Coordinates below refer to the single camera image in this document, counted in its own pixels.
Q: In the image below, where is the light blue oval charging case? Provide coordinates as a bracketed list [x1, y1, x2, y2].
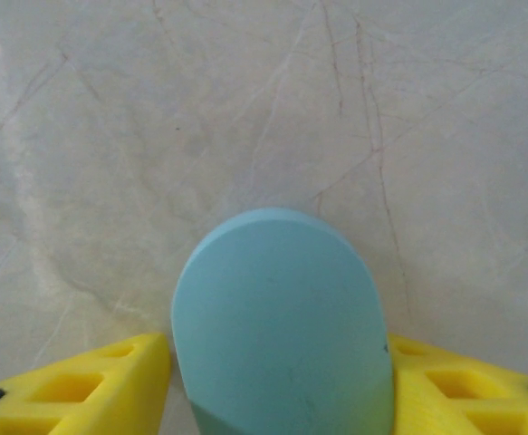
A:
[170, 207, 396, 435]

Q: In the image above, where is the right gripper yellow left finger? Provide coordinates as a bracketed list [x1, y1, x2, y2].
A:
[0, 333, 173, 435]

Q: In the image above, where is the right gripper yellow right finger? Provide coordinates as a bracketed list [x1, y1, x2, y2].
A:
[386, 333, 528, 435]

